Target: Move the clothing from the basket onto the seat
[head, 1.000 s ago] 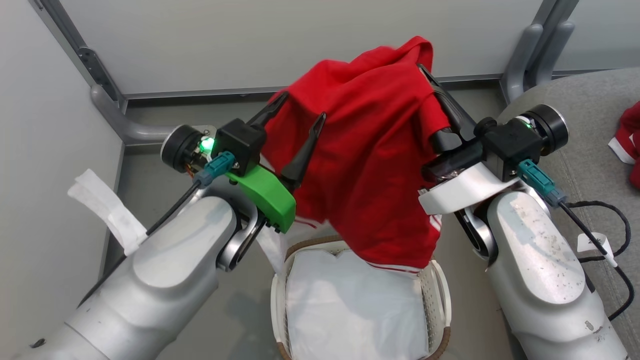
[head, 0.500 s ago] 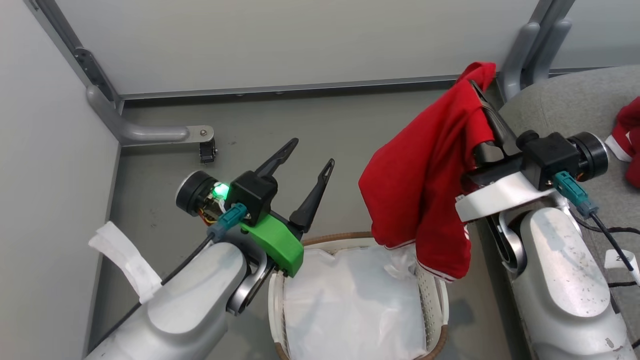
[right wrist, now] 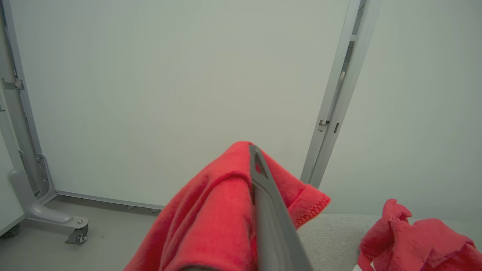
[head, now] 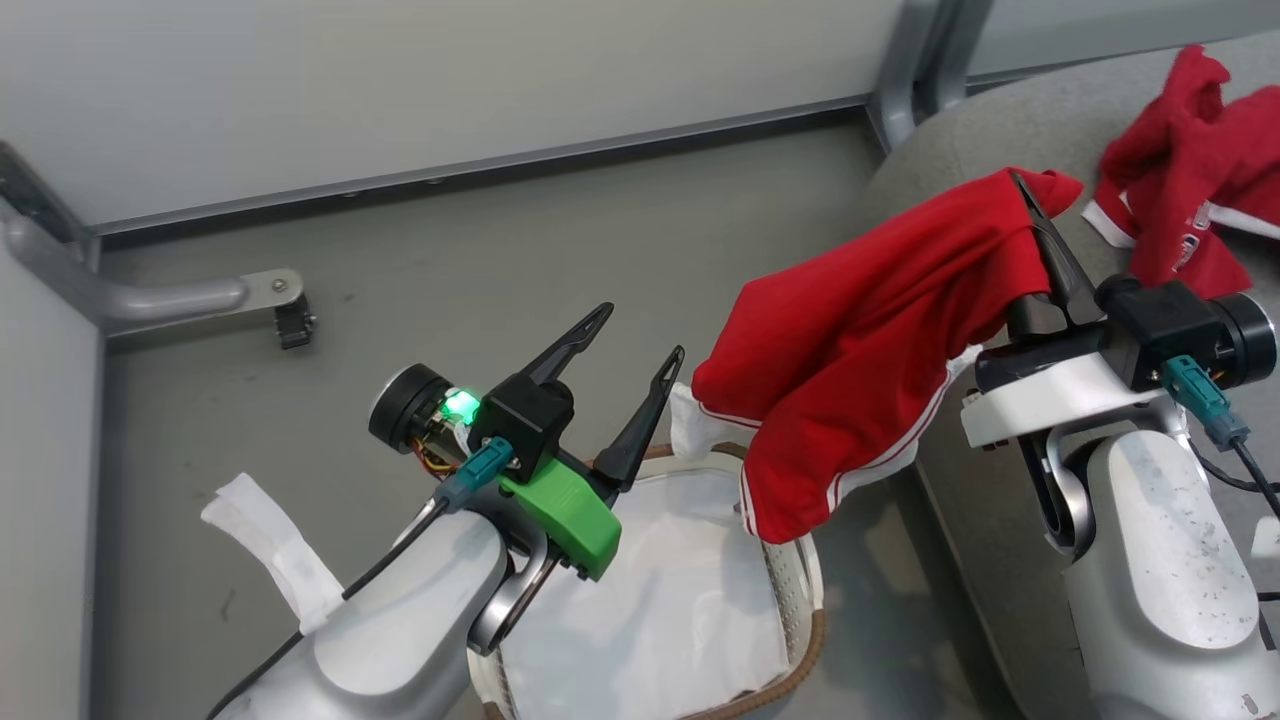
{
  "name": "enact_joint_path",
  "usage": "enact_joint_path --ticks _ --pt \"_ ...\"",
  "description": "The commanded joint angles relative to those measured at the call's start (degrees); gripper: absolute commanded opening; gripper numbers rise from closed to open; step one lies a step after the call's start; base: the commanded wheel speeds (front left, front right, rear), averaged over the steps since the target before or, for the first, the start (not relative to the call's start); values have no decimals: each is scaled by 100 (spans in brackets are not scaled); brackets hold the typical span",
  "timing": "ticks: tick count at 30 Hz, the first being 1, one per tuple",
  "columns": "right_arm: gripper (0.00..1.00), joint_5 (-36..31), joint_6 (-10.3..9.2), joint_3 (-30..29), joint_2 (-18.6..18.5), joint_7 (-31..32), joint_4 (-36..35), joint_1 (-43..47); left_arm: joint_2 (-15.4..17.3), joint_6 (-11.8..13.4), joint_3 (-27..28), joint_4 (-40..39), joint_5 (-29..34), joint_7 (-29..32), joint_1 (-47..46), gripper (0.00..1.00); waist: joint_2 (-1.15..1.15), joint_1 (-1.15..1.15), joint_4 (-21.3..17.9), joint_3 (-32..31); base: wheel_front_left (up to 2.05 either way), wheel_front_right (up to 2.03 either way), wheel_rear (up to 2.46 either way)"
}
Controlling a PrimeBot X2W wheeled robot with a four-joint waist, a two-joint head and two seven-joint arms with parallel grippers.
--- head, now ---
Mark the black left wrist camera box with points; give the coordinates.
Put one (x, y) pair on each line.
(520, 415)

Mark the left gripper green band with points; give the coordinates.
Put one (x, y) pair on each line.
(565, 520)

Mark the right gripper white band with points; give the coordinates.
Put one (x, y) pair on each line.
(1050, 390)

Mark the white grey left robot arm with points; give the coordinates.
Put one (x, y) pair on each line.
(400, 620)

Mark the grey partition bottom rail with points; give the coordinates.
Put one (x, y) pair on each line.
(480, 165)

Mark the red shorts with white stripes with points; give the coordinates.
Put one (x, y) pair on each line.
(850, 330)

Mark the grey partition corner post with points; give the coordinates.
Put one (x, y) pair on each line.
(35, 205)

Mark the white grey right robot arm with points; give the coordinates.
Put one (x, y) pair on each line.
(1160, 560)

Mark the red shirt with white trim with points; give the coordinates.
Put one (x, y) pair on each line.
(1170, 150)

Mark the grey fabric sofa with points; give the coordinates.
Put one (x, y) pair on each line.
(960, 160)

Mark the grey partition foot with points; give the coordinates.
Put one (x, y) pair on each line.
(170, 298)

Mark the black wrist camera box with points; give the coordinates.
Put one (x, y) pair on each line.
(1180, 325)
(520, 415)

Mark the black caster wheel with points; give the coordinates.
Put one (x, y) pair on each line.
(295, 325)

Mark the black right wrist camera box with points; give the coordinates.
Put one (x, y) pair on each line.
(1180, 325)

